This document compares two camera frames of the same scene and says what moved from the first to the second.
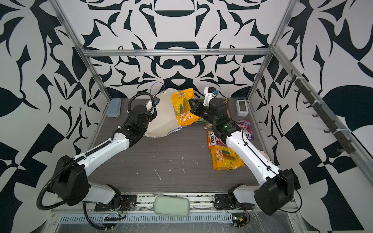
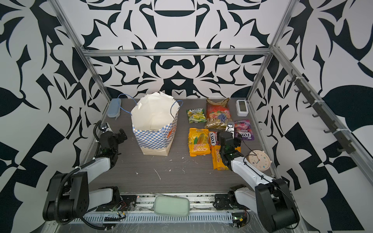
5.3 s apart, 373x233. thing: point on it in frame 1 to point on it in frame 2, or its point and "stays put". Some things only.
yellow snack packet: (224, 158) stays put
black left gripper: (152, 117) to (119, 138)
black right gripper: (196, 109) to (238, 141)
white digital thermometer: (242, 108) stays put
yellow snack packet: (182, 108) to (198, 141)
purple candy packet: (245, 126) stays put
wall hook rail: (348, 146) stays put
